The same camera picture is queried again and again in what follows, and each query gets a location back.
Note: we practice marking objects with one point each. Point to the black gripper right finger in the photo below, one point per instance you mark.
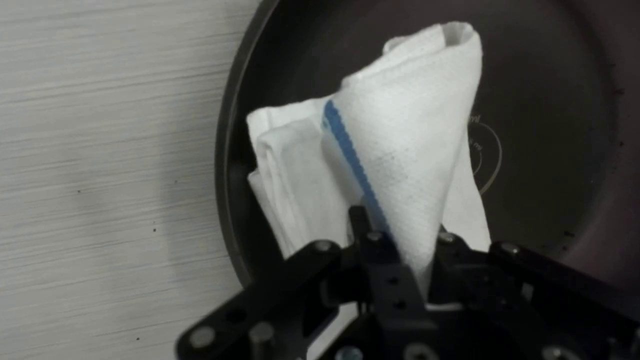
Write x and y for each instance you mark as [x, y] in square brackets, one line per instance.
[532, 301]

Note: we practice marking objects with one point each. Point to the white dish cloth blue stripes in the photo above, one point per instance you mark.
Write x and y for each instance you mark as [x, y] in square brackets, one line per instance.
[413, 132]

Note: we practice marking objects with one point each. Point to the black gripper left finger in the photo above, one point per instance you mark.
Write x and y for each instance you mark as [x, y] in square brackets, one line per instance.
[387, 292]

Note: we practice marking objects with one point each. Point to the black frying pan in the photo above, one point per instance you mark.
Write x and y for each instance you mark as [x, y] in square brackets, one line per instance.
[546, 101]

